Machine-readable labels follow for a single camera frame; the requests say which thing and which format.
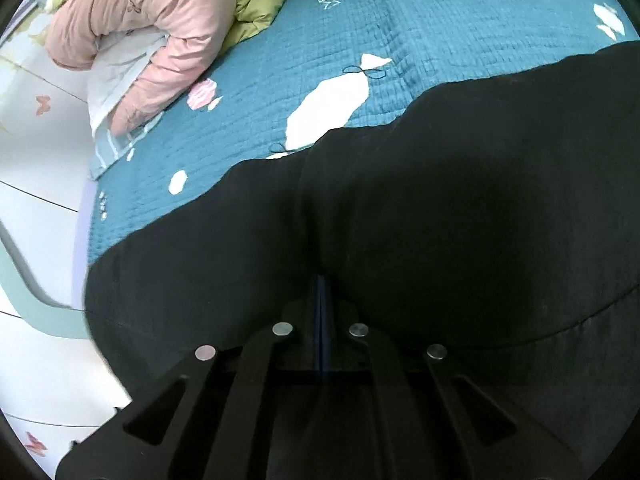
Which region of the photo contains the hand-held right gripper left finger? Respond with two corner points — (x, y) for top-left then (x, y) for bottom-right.
(55, 275), (321, 480)

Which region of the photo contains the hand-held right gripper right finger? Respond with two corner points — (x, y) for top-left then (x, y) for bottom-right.
(319, 275), (587, 480)

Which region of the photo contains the black zip jacket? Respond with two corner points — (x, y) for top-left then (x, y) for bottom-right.
(82, 40), (640, 413)

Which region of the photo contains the butterfly print wardrobe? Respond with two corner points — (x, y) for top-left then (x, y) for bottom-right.
(0, 0), (136, 466)

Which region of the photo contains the white pillow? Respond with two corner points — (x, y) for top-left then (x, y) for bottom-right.
(86, 30), (170, 182)

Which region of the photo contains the pink quilt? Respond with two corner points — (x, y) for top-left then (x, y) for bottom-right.
(45, 0), (237, 136)

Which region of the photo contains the green quilt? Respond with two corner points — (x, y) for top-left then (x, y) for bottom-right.
(44, 0), (313, 57)

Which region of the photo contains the teal bunk bed frame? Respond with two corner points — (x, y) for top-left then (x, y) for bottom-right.
(0, 180), (103, 342)

